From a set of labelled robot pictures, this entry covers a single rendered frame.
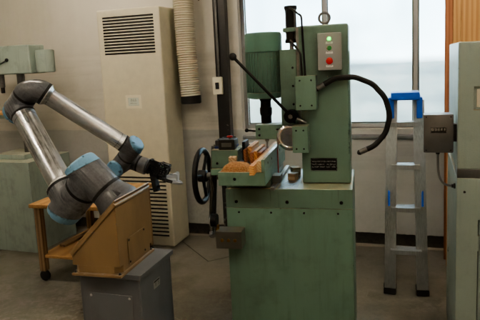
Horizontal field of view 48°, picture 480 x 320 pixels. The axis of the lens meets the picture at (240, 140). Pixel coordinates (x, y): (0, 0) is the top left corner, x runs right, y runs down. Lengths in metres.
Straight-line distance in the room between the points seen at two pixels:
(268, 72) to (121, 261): 1.06
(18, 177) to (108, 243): 2.25
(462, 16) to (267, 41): 1.60
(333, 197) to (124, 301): 0.99
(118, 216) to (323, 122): 0.99
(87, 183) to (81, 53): 2.46
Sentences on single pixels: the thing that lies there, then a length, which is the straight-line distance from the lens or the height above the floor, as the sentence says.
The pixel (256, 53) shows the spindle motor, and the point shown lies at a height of 1.41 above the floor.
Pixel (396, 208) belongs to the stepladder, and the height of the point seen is 0.50.
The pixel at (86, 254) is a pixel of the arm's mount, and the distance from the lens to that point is 2.27.
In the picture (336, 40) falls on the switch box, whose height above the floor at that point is 1.45.
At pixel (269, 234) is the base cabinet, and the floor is 0.59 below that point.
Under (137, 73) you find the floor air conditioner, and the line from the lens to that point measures 4.05.
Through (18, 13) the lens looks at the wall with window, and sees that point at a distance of 5.03.
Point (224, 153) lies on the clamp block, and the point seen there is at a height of 0.94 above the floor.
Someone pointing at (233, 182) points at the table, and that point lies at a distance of 2.33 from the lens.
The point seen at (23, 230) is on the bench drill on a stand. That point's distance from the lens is 4.47.
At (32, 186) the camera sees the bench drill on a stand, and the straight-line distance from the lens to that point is 4.33.
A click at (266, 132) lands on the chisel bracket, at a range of 2.57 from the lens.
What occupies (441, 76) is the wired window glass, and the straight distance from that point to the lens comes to 3.92.
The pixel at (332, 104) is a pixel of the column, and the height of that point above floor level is 1.16.
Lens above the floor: 1.38
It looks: 8 degrees down
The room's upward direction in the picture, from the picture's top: 3 degrees counter-clockwise
